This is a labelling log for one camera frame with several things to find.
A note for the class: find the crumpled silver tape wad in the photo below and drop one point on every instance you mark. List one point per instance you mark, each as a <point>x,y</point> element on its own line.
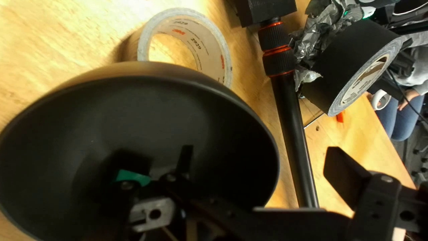
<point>325,20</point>

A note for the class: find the black bowl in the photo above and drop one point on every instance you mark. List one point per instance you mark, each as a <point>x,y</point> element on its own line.
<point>59,156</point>

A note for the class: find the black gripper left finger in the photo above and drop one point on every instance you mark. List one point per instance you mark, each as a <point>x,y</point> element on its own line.
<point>210,206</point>

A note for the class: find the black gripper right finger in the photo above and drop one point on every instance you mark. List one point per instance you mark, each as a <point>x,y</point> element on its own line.
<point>380,201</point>

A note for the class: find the beige tape roll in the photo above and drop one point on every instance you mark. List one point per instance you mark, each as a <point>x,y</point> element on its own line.
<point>185,37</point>

